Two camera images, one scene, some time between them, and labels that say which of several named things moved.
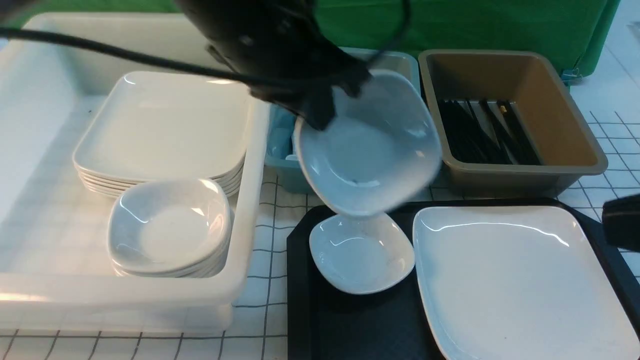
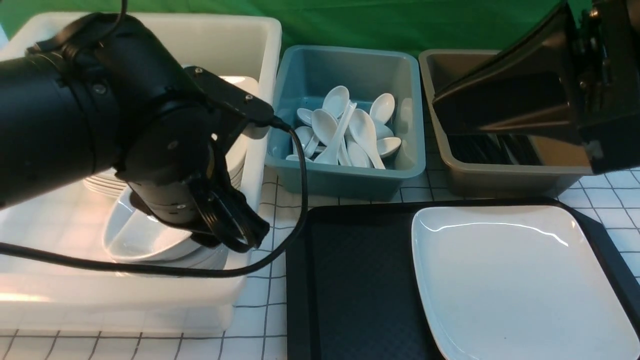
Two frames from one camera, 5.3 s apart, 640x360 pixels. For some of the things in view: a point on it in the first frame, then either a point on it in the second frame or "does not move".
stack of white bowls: (169, 227) does not move
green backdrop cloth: (579, 31) does not move
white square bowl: (366, 254) to (132, 236)
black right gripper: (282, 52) to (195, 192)
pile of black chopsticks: (486, 132) does not move
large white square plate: (521, 283) does not move
